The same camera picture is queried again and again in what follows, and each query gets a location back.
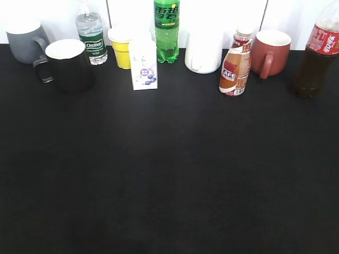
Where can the black ceramic mug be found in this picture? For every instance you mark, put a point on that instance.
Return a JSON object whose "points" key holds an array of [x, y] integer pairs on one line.
{"points": [[66, 65]]}

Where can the cola bottle red label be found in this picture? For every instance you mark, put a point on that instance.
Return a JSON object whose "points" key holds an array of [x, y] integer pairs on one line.
{"points": [[320, 52]]}

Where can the yellow paper cup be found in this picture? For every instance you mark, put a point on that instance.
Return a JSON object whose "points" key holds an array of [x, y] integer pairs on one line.
{"points": [[120, 37]]}

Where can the green sprite bottle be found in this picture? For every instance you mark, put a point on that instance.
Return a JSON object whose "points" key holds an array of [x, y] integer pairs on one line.
{"points": [[166, 21]]}

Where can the white blueberry milk carton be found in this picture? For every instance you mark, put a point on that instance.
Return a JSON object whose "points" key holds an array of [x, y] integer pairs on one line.
{"points": [[143, 59]]}

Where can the white ceramic mug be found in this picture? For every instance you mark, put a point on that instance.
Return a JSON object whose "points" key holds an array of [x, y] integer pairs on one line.
{"points": [[204, 49]]}

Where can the brown coffee drink bottle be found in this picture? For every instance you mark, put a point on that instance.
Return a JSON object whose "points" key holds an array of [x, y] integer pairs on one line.
{"points": [[237, 63]]}

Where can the red-brown ceramic mug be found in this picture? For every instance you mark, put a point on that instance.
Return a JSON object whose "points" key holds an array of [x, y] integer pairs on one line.
{"points": [[269, 52]]}

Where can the clear water bottle green label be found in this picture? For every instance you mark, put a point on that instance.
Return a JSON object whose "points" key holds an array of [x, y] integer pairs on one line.
{"points": [[90, 31]]}

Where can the grey ceramic mug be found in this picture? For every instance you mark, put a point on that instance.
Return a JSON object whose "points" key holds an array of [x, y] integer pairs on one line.
{"points": [[27, 39]]}

